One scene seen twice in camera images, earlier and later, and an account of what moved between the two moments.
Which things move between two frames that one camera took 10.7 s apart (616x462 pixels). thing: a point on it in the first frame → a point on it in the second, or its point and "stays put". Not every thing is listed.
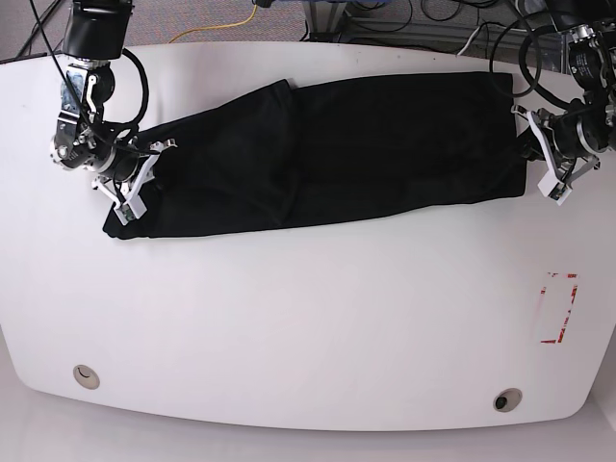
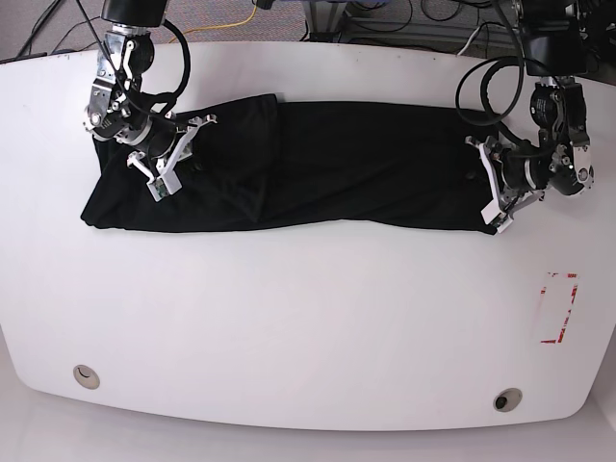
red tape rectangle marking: (543, 291) stays put
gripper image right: (570, 142) → (514, 175)
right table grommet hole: (507, 399) stays put
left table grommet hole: (86, 376) stays put
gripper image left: (123, 177) → (165, 140)
